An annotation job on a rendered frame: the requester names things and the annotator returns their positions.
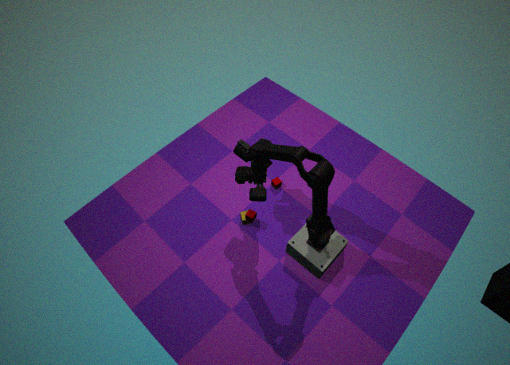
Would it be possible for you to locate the yellow cube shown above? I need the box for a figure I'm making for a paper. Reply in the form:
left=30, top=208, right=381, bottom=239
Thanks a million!
left=240, top=210, right=252, bottom=225

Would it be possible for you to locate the red cube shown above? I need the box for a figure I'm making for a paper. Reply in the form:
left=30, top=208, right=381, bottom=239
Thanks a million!
left=245, top=209, right=257, bottom=222
left=271, top=177, right=282, bottom=189

